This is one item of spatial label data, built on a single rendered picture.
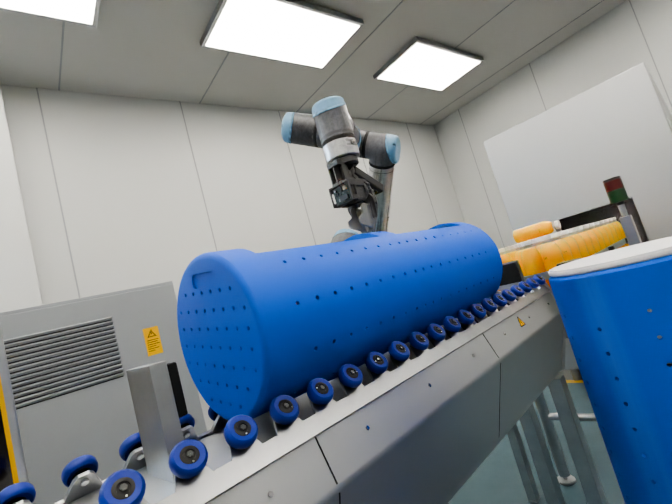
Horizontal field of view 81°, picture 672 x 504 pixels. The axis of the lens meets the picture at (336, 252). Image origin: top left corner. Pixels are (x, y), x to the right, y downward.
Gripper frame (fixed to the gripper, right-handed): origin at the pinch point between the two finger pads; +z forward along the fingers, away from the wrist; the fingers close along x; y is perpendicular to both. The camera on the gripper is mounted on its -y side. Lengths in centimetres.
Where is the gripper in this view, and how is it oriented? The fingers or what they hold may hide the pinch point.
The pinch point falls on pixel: (371, 234)
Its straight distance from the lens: 101.7
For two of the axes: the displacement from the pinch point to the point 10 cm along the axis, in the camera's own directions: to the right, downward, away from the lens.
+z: 2.7, 9.6, -1.1
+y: -6.9, 1.1, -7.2
